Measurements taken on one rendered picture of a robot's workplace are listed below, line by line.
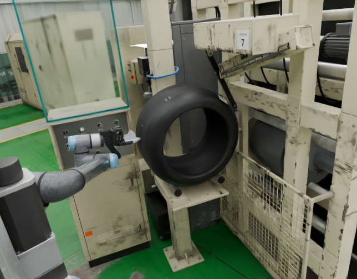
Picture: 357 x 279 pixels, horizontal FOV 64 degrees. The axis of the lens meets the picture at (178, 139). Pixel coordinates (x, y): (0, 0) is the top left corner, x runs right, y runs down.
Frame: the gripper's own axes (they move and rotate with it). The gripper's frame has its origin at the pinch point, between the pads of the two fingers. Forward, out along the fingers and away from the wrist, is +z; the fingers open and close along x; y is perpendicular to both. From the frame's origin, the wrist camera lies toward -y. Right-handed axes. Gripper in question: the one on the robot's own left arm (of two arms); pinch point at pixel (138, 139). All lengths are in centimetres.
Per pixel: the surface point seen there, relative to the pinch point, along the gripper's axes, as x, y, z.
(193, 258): 24, -117, 48
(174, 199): -10.8, -34.5, 17.5
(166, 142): 25.7, -13.6, 25.1
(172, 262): 27, -119, 32
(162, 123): -11.6, 12.0, 9.8
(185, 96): -9.3, 24.7, 23.1
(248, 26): -33, 58, 41
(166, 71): 25.7, 32.9, 24.4
